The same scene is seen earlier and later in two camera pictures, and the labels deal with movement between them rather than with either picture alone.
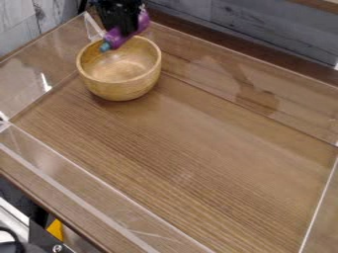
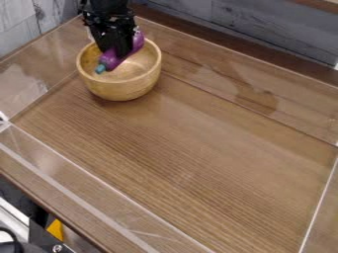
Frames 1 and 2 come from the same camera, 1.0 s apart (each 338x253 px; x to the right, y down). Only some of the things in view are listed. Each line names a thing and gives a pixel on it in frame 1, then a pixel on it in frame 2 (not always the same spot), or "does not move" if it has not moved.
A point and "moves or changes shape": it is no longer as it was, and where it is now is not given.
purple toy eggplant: x=114 y=35 moves or changes shape
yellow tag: x=57 y=229 does not move
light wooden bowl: x=124 y=73 does not move
